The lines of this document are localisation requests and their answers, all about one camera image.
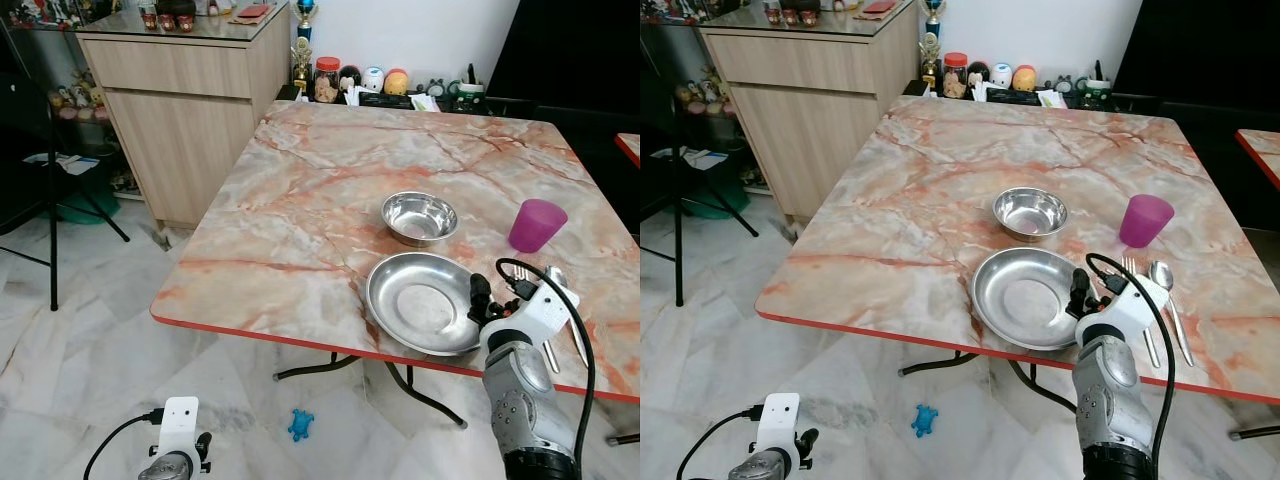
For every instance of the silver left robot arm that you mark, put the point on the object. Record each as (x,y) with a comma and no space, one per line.
(168,467)
(760,466)

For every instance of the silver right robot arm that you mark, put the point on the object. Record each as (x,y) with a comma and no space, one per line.
(1110,395)
(520,400)

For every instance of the stainless steel plate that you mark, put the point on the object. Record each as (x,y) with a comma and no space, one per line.
(1025,296)
(420,300)

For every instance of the steel spoon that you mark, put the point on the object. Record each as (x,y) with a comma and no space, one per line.
(556,276)
(1161,275)

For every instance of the steel fork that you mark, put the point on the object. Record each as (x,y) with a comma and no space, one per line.
(550,358)
(1150,345)

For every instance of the purple plastic cup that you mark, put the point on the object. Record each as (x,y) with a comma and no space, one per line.
(1146,221)
(537,226)

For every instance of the stainless steel bowl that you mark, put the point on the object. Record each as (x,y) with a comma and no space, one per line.
(419,217)
(1030,212)

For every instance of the black metal table legs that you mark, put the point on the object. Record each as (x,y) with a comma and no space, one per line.
(1035,390)
(425,398)

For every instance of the small blue toy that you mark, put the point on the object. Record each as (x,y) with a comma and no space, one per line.
(301,425)
(924,421)

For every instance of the marble-pattern red-edged table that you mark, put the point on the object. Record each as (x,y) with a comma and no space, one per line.
(330,190)
(930,180)

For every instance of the green mug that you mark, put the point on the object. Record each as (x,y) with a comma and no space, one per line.
(471,95)
(1097,92)

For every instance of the small red-edged table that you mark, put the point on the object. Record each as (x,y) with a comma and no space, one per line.
(1262,150)
(630,148)

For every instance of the black tripod stand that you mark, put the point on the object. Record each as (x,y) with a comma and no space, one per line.
(53,200)
(679,220)

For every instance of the orange yellow figurine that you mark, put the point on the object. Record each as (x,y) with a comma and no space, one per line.
(1024,78)
(397,82)

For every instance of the white round figurine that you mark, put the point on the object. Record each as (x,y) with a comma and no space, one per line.
(1001,75)
(373,79)

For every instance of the black round figurine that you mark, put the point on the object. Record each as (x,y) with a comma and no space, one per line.
(978,73)
(350,78)

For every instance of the red-lidded clear jar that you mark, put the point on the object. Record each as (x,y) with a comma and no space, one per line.
(955,77)
(327,82)

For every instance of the green basin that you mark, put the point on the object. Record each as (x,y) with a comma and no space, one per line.
(85,207)
(715,203)

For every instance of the black screen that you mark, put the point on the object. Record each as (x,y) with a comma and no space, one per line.
(1200,40)
(570,45)

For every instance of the gold and blue trophy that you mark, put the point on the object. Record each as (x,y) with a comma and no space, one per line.
(932,45)
(303,50)

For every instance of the light wooden cabinet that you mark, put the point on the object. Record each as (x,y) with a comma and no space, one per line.
(180,130)
(800,125)

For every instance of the red flat case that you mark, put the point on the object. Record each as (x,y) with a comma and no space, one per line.
(878,7)
(252,12)

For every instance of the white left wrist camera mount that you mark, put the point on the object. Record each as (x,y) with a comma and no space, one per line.
(179,422)
(778,418)

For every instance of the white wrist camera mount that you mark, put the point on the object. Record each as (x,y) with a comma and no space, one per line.
(1132,305)
(778,418)
(179,422)
(540,312)

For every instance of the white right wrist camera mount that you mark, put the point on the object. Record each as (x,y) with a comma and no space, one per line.
(1132,305)
(540,312)

